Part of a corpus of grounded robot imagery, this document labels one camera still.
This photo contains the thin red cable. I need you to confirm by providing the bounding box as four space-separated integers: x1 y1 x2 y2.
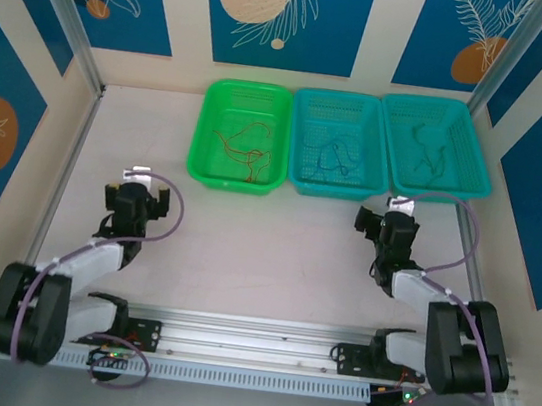
223 116 279 187
205 128 277 188

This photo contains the green plastic basket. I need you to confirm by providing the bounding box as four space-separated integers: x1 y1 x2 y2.
182 74 299 200

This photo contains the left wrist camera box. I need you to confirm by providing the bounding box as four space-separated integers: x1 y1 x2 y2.
120 163 156 187

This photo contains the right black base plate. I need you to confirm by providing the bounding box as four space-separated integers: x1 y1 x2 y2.
330 340 430 387

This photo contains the aluminium cross beam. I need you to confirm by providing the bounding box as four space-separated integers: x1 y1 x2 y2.
0 280 528 406

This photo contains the slotted grey cable duct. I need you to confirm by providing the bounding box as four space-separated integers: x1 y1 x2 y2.
0 331 373 406

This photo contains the aluminium corner post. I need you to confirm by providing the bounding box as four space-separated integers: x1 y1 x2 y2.
2 0 120 100
466 0 542 125

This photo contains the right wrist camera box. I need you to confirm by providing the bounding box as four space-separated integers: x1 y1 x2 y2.
384 193 417 217

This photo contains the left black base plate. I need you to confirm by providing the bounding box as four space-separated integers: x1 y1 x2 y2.
69 309 164 356

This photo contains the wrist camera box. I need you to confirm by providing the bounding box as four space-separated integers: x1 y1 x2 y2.
384 193 417 217
120 163 156 187

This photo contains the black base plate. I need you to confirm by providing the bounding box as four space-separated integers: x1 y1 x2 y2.
69 309 164 356
330 340 430 387

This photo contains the thin green cable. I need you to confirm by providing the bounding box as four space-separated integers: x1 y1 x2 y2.
401 123 460 189

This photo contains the teal plastic basket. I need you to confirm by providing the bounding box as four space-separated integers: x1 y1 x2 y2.
280 84 402 208
368 90 502 213

